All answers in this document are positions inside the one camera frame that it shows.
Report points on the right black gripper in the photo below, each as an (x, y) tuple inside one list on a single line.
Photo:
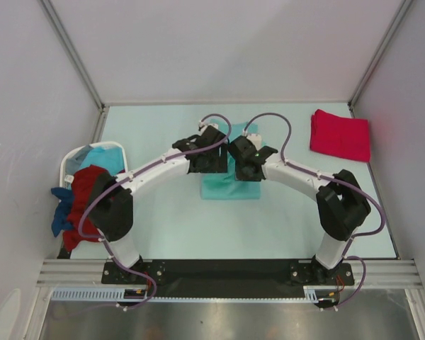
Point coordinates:
[(241, 175)]

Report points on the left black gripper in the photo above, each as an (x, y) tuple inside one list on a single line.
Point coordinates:
[(219, 164)]

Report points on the teal t-shirt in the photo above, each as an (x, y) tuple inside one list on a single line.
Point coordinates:
[(224, 186)]

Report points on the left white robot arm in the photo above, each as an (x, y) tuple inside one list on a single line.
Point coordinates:
[(111, 203)]

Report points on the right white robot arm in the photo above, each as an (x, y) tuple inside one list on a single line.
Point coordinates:
[(340, 203)]

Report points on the folded red t-shirt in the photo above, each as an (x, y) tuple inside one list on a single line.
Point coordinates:
[(345, 138)]

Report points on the light blue t-shirt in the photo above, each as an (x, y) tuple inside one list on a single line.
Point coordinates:
[(110, 159)]

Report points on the dark red t-shirt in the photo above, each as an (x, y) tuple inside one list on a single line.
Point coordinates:
[(81, 186)]

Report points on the white laundry basket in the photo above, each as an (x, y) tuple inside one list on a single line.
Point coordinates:
[(72, 160)]

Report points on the dark blue t-shirt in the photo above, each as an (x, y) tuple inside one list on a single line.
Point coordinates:
[(60, 222)]

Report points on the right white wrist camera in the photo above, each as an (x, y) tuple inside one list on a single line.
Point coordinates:
[(254, 138)]

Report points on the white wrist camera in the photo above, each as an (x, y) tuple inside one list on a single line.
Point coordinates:
[(254, 138), (203, 125)]

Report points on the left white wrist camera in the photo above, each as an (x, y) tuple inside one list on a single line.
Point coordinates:
[(203, 125)]

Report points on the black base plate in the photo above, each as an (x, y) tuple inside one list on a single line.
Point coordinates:
[(241, 278)]

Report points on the aluminium frame rail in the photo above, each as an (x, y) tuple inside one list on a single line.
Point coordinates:
[(71, 273)]

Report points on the light blue cable duct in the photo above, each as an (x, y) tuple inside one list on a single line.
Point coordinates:
[(99, 294)]

